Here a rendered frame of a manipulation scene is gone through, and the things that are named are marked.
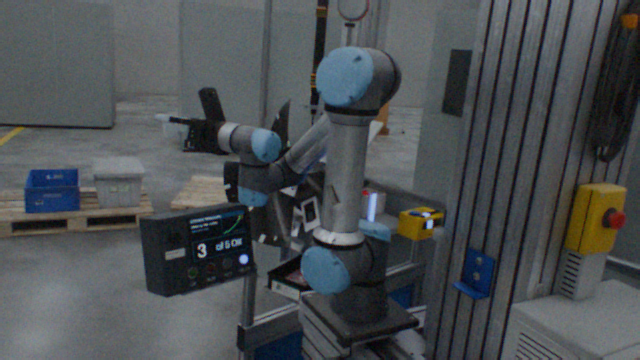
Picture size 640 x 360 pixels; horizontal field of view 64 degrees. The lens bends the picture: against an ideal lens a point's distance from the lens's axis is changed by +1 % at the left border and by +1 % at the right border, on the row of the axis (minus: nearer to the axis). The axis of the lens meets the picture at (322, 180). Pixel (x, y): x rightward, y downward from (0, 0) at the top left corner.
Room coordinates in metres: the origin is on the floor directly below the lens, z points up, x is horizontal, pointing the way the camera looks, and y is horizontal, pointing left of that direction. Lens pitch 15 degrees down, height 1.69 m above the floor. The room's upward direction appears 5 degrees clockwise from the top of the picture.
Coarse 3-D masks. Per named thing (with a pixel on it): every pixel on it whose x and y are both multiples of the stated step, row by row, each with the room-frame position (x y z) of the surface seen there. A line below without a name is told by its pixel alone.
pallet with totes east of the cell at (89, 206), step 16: (16, 192) 4.37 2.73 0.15; (80, 192) 4.54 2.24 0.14; (144, 192) 4.69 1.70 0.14; (0, 208) 3.96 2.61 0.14; (16, 208) 3.99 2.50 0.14; (80, 208) 4.11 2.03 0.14; (96, 208) 4.17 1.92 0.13; (112, 208) 4.17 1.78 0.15; (128, 208) 4.21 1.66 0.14; (144, 208) 4.24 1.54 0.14; (0, 224) 3.70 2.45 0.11; (80, 224) 3.94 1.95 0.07; (112, 224) 4.11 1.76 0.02; (128, 224) 4.14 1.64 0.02
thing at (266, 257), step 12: (396, 204) 2.53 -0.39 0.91; (408, 204) 2.48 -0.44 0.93; (420, 204) 2.43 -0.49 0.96; (396, 216) 2.52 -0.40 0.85; (396, 240) 2.51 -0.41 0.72; (408, 240) 2.45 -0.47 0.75; (432, 240) 2.36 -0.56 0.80; (264, 252) 3.30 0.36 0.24; (276, 252) 3.20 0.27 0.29; (396, 252) 2.50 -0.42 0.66; (408, 252) 2.45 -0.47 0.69; (432, 252) 2.35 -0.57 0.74; (264, 264) 3.29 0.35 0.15; (276, 264) 3.20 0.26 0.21; (396, 264) 2.49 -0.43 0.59; (432, 264) 2.34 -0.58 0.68; (264, 276) 3.29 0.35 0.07; (612, 276) 1.79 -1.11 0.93; (624, 276) 1.77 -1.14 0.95
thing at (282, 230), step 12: (276, 192) 1.95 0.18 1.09; (276, 204) 1.92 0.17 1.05; (288, 204) 1.94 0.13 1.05; (252, 216) 1.88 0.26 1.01; (264, 216) 1.88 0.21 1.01; (276, 216) 1.89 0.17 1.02; (288, 216) 1.90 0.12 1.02; (252, 228) 1.85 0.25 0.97; (264, 228) 1.85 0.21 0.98; (276, 228) 1.86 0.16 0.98; (288, 228) 1.87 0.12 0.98; (252, 240) 1.82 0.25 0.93; (264, 240) 1.82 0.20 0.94; (288, 240) 1.83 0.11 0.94
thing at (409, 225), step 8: (416, 208) 1.98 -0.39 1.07; (424, 208) 1.99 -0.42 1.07; (400, 216) 1.91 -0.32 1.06; (408, 216) 1.88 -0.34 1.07; (416, 216) 1.87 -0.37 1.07; (432, 216) 1.90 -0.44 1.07; (440, 216) 1.94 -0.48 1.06; (400, 224) 1.90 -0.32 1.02; (408, 224) 1.88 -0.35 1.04; (416, 224) 1.85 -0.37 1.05; (400, 232) 1.90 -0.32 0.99; (408, 232) 1.87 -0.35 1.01; (416, 232) 1.85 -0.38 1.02; (424, 232) 1.87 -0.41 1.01; (432, 232) 1.91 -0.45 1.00; (416, 240) 1.84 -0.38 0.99
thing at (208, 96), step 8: (208, 88) 1.32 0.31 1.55; (200, 96) 1.31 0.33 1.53; (208, 96) 1.31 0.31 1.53; (216, 96) 1.33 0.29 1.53; (208, 104) 1.29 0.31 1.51; (216, 104) 1.32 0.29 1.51; (208, 112) 1.29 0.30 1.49; (216, 112) 1.30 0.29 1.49; (208, 120) 1.29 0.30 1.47; (216, 120) 1.29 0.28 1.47; (224, 120) 1.31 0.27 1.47
